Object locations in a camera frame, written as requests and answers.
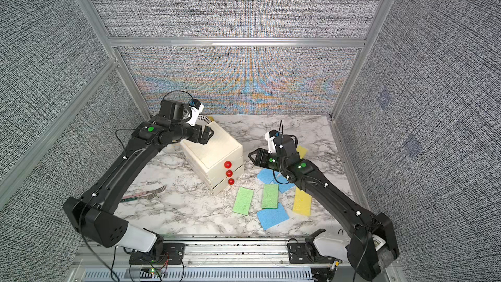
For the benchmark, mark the white bowl black pattern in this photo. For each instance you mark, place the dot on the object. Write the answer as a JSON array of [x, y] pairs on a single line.
[[204, 120]]

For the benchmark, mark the green sponge right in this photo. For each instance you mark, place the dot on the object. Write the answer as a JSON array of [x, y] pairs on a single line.
[[270, 196]]

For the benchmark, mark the blue sponge right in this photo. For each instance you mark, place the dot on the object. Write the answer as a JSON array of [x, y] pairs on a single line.
[[283, 183]]

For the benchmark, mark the yellow sponge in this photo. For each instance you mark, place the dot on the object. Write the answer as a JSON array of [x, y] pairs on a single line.
[[302, 203], [302, 151]]

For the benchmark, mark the blue sponge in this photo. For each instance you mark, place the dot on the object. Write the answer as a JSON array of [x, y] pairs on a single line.
[[272, 217], [283, 183], [266, 176]]

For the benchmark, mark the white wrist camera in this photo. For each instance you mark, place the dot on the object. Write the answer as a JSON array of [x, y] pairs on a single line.
[[270, 137], [195, 109]]

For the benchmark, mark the blue sponge left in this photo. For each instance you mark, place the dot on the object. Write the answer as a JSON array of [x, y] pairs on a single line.
[[266, 176]]

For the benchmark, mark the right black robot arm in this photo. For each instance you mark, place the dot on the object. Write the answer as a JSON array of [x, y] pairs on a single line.
[[373, 244]]

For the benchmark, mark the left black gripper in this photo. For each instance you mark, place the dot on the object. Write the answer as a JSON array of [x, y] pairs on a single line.
[[197, 136]]

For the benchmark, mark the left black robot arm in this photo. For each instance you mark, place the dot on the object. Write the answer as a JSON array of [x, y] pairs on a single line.
[[93, 213]]

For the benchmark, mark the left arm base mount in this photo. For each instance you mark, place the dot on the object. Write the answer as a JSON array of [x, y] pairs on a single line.
[[170, 253]]

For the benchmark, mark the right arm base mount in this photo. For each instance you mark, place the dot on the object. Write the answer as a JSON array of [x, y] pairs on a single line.
[[305, 252]]

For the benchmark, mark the green sponge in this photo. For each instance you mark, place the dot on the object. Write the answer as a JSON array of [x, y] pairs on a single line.
[[270, 196], [243, 201]]

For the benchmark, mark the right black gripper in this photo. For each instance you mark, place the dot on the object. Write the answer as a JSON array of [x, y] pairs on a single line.
[[263, 155]]

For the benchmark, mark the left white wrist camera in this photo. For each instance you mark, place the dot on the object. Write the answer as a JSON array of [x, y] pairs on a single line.
[[195, 109]]

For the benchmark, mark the green sponge left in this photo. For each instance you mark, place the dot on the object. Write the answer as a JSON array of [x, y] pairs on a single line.
[[243, 201]]

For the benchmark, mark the blue sponge front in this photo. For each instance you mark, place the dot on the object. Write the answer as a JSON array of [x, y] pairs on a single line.
[[272, 217]]

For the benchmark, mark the white three-drawer cabinet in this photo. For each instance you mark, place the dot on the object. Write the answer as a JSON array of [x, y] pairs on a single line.
[[215, 179]]

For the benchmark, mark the aluminium front rail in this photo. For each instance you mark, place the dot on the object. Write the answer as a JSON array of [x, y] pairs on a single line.
[[206, 251]]

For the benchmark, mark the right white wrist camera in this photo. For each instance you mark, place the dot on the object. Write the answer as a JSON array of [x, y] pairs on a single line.
[[270, 137]]

